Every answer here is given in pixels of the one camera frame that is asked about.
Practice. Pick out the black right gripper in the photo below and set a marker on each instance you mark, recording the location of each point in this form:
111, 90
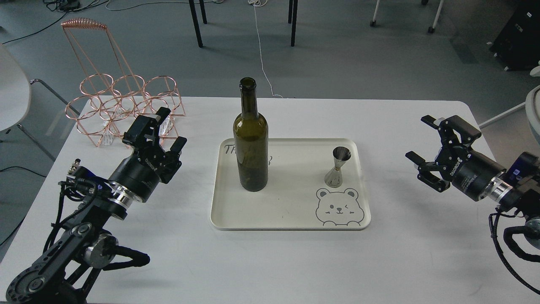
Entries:
469, 171

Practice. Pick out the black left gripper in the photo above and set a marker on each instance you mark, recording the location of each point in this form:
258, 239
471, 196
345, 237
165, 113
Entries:
148, 164

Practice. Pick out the dark green wine bottle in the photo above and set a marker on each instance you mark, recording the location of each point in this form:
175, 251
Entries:
250, 130

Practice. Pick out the silver metal jigger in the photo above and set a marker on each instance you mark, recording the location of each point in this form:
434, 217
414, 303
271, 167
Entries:
334, 178

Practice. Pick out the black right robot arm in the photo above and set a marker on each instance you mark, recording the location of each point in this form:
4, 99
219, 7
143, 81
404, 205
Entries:
514, 190

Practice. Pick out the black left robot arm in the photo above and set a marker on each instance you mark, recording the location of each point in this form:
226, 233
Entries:
79, 247

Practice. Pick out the white chair right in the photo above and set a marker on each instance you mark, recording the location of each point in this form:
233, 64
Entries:
528, 106

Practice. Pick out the white rolling chair base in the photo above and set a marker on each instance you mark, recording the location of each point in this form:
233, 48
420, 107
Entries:
394, 13

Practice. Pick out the black equipment case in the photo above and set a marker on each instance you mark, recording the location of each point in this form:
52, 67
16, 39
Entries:
518, 43

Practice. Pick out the black table leg left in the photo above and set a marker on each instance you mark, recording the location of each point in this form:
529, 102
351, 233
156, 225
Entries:
195, 19

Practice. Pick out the black table leg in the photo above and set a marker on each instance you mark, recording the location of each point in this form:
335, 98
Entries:
292, 20
195, 19

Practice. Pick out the cream bear serving tray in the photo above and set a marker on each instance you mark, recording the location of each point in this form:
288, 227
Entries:
296, 196

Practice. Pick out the black table leg right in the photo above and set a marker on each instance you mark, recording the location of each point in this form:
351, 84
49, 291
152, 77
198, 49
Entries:
292, 20

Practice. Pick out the copper wire bottle rack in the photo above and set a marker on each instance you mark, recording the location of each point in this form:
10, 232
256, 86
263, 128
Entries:
112, 94

